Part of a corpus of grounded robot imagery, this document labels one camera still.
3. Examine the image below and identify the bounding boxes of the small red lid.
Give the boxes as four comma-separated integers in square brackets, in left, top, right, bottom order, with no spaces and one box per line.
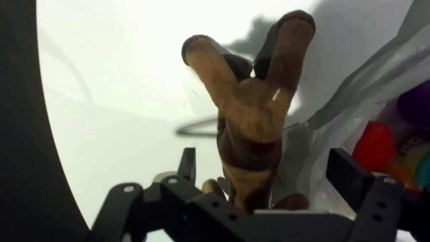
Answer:
[351,121,393,172]

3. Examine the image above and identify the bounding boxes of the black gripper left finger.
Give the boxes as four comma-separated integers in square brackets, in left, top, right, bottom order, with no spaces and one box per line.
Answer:
[85,148,237,242]

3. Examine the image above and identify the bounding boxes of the clear plastic bag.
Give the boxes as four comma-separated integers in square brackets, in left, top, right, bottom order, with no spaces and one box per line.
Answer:
[269,0,430,218]

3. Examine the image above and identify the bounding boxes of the teal lid play-doh tub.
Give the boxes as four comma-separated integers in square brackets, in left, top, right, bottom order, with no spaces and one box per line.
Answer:
[415,154,430,187]

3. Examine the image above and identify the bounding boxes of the purple lid play-doh tub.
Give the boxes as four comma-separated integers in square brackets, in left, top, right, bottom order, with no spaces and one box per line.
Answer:
[397,81,430,128]

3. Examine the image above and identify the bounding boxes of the brown plush toy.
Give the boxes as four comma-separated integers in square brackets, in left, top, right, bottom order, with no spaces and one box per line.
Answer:
[181,11,315,214]

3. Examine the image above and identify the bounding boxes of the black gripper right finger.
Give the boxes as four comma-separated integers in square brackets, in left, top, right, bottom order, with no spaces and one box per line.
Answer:
[323,146,430,242]

